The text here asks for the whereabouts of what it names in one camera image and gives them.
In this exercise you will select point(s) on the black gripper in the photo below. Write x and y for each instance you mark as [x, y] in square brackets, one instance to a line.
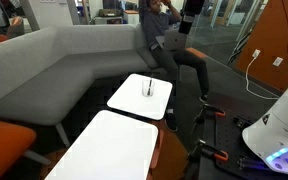
[194, 7]

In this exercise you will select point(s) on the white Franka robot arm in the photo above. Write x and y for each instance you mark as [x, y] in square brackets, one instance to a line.
[284, 120]

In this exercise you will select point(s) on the silver laptop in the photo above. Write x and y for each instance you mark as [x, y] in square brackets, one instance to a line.
[174, 40]

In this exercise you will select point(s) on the orange sofa end cushion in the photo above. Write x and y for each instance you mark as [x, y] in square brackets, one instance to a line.
[195, 52]

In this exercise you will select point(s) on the seated person in dark clothes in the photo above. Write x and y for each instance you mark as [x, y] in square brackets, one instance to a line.
[180, 63]

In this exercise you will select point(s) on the black tripod stand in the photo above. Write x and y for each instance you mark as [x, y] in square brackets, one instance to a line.
[239, 48]

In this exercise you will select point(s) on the dark box on cabinet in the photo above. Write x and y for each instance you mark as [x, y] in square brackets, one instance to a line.
[109, 12]

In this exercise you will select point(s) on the white low cabinet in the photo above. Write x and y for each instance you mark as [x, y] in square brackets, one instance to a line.
[108, 20]

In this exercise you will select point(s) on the small white square table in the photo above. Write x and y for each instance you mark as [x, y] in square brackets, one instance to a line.
[140, 96]

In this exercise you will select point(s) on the large white rectangular table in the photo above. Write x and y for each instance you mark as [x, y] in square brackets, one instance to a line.
[107, 146]

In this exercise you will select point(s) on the grey corner sofa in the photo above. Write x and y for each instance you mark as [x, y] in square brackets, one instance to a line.
[44, 73]

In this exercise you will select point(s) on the grey office chair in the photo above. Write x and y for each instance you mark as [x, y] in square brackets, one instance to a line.
[15, 27]

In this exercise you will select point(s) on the orange upholstered chair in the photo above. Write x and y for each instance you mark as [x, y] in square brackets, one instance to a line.
[0, 146]

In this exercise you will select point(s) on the white wall plug adapter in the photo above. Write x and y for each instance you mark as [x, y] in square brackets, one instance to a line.
[256, 53]

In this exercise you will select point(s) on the white wall outlet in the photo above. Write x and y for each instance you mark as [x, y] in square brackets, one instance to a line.
[277, 61]

